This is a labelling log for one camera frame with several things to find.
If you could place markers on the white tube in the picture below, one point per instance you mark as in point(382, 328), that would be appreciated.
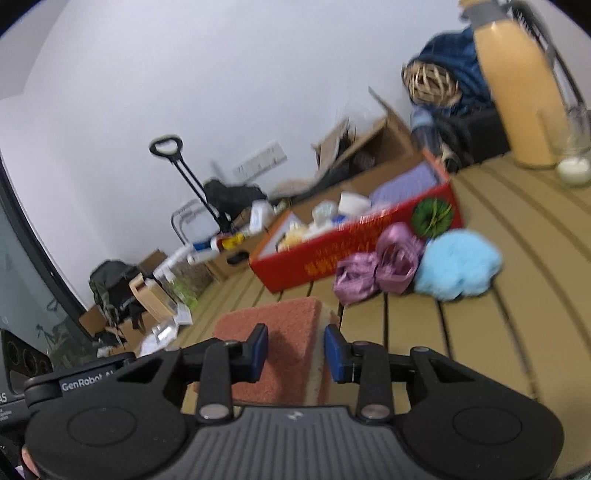
point(203, 249)

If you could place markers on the wicker ball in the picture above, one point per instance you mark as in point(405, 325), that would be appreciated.
point(431, 85)

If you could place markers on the blue water bottle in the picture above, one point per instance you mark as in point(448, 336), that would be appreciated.
point(425, 131)

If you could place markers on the low cardboard box with supplies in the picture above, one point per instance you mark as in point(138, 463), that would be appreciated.
point(221, 267)

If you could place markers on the dark glass door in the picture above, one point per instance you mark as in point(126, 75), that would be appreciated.
point(23, 277)

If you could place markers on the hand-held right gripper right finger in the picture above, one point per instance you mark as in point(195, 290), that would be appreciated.
point(334, 354)

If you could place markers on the white round sponge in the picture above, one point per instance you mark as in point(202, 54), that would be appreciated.
point(354, 203)

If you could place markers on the black suitcase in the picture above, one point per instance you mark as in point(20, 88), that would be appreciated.
point(480, 138)

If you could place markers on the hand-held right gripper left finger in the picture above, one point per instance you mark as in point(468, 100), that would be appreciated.
point(258, 354)

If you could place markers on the glass cup with white candle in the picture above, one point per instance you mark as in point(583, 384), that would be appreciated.
point(572, 161)

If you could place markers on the dark blue cloth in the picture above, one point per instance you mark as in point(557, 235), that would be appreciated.
point(455, 60)

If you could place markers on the clear plastic packet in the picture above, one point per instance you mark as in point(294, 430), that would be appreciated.
point(164, 334)

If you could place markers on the pink scrubbing sponge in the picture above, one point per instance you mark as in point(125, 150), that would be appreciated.
point(286, 350)

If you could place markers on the light wooden box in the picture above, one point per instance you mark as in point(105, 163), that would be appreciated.
point(154, 300)

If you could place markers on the yellow thermos jug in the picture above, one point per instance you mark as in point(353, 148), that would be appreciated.
point(517, 92)

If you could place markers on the white wall socket strip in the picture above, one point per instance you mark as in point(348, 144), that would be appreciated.
point(261, 160)

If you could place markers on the clear jar with green contents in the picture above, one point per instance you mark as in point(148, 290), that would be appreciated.
point(189, 281)

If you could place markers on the white bottle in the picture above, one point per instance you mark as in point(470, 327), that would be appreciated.
point(259, 217)

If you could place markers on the purple mesh bath pouf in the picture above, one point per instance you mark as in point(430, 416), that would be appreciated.
point(399, 261)
point(356, 279)

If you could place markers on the purple towel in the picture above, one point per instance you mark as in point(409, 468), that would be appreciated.
point(408, 184)

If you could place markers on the black bag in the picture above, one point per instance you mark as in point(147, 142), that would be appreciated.
point(233, 196)

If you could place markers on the green mesh scrubber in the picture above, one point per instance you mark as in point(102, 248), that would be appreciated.
point(325, 213)

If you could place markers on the black backpack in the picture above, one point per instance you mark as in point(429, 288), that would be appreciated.
point(113, 288)

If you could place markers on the open brown cardboard box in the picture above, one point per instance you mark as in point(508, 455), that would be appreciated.
point(388, 143)

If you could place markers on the white plastic container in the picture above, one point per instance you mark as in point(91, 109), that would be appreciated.
point(189, 221)

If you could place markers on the black camera tripod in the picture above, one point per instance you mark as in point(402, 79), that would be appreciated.
point(549, 41)

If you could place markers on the yellow sponge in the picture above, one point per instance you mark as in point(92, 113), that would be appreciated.
point(293, 237)

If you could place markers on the red cardboard box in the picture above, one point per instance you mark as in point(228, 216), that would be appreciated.
point(304, 270)

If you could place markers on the light blue fluffy cloth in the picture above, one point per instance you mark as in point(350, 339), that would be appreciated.
point(457, 265)

